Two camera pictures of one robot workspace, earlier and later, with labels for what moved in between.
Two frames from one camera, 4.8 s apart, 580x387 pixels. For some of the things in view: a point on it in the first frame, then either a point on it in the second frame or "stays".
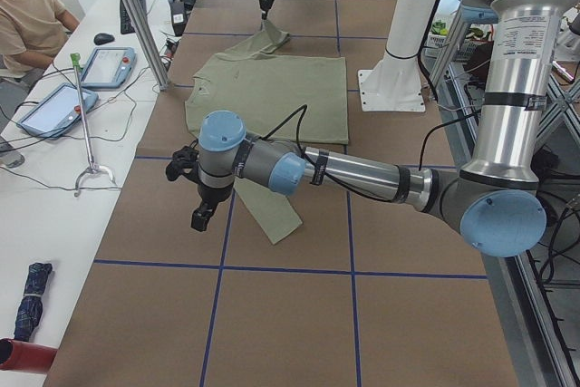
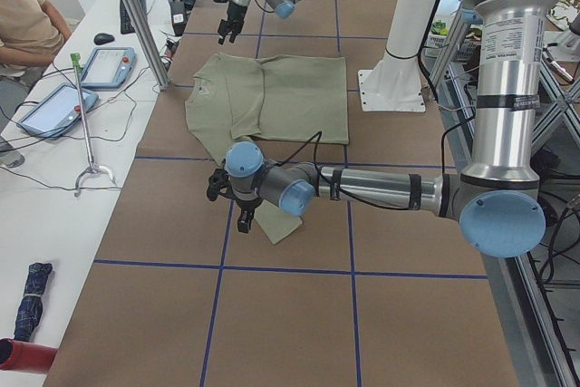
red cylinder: (22, 355) stays
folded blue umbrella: (31, 309) stays
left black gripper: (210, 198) → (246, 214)
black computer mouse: (101, 38) stays
